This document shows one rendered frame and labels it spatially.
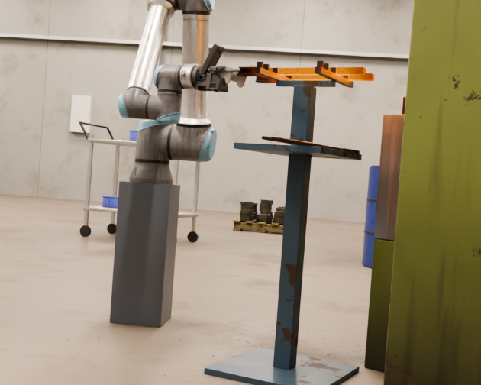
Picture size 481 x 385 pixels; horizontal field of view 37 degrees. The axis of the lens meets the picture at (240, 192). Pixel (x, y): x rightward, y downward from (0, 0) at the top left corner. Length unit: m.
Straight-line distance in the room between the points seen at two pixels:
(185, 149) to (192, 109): 0.17
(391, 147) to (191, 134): 0.87
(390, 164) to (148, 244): 1.08
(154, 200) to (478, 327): 1.44
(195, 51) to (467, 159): 1.29
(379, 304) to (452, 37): 0.96
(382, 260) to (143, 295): 1.04
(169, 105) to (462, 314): 1.25
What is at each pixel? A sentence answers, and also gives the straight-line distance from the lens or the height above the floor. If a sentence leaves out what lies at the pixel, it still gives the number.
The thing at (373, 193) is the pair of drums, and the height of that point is 0.60.
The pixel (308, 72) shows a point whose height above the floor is 1.02.
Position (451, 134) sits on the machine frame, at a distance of 2.25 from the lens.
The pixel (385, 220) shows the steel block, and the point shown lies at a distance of 2.62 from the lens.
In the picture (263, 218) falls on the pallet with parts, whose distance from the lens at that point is 8.80.
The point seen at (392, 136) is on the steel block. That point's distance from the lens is 2.62.
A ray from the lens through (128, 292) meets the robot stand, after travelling 3.10.
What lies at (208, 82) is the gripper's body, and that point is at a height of 0.98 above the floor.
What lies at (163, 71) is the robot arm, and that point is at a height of 1.02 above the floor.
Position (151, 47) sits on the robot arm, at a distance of 2.88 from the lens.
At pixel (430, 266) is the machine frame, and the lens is 2.27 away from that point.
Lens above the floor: 0.65
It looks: 1 degrees down
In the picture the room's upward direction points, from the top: 4 degrees clockwise
